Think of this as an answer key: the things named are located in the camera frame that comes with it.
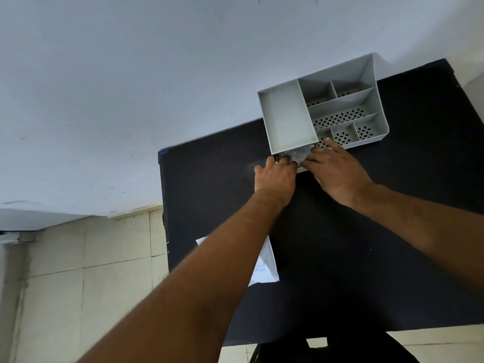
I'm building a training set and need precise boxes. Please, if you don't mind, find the person's left hand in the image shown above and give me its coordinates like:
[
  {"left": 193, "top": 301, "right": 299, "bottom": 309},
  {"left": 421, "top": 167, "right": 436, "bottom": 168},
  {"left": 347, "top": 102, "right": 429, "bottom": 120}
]
[{"left": 254, "top": 155, "right": 299, "bottom": 205}]

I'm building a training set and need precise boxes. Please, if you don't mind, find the person's right hand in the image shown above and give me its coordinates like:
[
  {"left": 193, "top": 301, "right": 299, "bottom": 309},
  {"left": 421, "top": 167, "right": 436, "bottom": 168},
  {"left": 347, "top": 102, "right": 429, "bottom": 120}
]
[{"left": 302, "top": 138, "right": 375, "bottom": 209}]

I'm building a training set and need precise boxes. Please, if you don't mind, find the person's left forearm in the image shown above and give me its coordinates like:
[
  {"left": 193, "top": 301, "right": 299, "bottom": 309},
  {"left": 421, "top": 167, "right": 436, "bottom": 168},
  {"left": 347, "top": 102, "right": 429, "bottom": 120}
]
[{"left": 76, "top": 191, "right": 296, "bottom": 363}]

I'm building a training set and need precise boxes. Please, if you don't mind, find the person's right forearm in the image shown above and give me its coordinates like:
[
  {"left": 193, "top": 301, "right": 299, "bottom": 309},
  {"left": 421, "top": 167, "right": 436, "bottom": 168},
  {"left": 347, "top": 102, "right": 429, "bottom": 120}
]
[{"left": 346, "top": 182, "right": 484, "bottom": 297}]

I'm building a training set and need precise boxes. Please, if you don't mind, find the grey plastic desk organizer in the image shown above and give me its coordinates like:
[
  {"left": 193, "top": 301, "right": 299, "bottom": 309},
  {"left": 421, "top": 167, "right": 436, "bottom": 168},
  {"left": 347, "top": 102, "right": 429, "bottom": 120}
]
[{"left": 257, "top": 53, "right": 390, "bottom": 174}]

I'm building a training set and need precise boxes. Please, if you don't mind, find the white paper envelope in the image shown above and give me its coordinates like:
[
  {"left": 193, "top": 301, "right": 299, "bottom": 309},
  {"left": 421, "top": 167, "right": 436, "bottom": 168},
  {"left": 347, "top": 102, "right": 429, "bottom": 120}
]
[{"left": 195, "top": 234, "right": 280, "bottom": 288}]

